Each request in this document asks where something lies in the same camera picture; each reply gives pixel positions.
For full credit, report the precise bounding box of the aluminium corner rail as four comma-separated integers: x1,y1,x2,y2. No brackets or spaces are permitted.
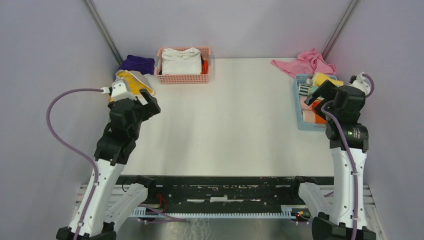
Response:
82,0,123,65
321,0,361,60

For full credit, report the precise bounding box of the white folded cloth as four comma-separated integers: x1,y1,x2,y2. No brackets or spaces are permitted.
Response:
161,47,202,75

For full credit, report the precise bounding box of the yellow green teal towel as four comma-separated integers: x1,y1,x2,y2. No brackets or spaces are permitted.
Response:
310,85,339,98

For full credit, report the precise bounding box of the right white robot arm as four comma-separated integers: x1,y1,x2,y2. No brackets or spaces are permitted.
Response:
288,80,377,240

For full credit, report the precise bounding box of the rolled yellow towel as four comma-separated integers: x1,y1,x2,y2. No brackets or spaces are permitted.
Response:
311,72,344,87

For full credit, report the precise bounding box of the purple cloth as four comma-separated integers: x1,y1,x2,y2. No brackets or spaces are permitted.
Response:
118,54,155,75

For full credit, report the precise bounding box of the pink perforated basket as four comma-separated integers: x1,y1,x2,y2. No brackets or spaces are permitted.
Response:
154,47,212,84

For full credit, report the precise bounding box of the aluminium corner rail left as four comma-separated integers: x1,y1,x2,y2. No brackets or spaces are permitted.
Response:
82,0,123,65

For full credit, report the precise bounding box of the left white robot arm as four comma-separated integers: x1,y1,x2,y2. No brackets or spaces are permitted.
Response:
46,87,161,240

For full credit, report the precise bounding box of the orange red towel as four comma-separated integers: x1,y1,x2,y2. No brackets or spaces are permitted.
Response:
311,100,326,124

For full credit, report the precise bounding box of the aluminium corner rail right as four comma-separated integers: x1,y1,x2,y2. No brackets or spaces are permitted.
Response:
321,0,361,60

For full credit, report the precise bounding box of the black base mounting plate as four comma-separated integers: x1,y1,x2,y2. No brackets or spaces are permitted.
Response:
115,174,335,215

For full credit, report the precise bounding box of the blue perforated basket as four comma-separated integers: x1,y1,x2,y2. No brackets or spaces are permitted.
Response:
291,74,326,132

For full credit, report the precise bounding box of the pink crumpled towel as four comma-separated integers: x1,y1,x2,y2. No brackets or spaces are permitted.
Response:
270,48,337,78

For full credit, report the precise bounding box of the white slotted cable duct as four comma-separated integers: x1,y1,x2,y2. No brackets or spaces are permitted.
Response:
129,207,310,220

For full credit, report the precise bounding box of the rolled striped towel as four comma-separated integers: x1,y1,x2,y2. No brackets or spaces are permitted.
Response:
298,83,312,97

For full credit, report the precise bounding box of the orange cloth in pink basket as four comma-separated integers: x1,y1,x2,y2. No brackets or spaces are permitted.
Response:
201,59,209,75

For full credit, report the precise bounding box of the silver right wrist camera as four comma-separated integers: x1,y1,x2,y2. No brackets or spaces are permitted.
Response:
349,72,373,96

